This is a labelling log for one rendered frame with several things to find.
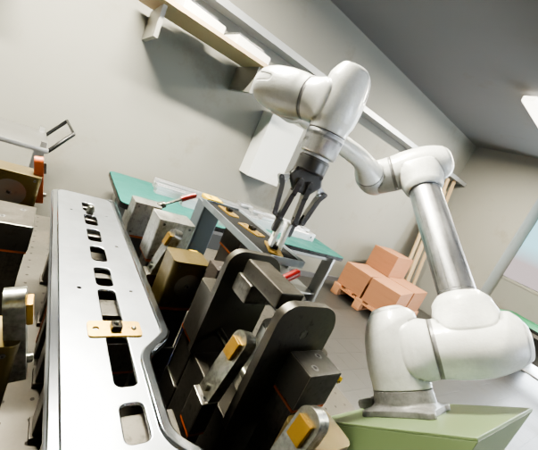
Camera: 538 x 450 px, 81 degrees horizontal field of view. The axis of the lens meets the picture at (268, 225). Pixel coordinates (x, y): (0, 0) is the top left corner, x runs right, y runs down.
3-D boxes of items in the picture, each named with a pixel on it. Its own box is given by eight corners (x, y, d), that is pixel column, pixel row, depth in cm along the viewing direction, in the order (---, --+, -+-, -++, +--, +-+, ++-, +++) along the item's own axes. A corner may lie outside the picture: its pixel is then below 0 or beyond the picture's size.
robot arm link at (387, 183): (350, 161, 117) (387, 149, 112) (358, 175, 133) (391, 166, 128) (357, 194, 114) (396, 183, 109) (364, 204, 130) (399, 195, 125)
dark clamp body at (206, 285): (140, 418, 73) (200, 276, 66) (186, 410, 81) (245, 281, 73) (147, 447, 68) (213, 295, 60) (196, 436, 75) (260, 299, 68)
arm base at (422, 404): (373, 406, 98) (369, 386, 100) (451, 408, 85) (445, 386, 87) (346, 416, 84) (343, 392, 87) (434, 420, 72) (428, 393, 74)
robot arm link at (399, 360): (376, 387, 96) (363, 312, 105) (442, 385, 89) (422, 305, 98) (367, 392, 82) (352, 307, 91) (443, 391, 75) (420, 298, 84)
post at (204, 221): (154, 304, 117) (197, 196, 108) (173, 305, 121) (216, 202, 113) (159, 317, 111) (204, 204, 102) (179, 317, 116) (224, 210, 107)
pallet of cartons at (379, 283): (373, 290, 559) (395, 249, 543) (427, 330, 475) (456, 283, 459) (319, 281, 473) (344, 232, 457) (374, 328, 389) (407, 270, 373)
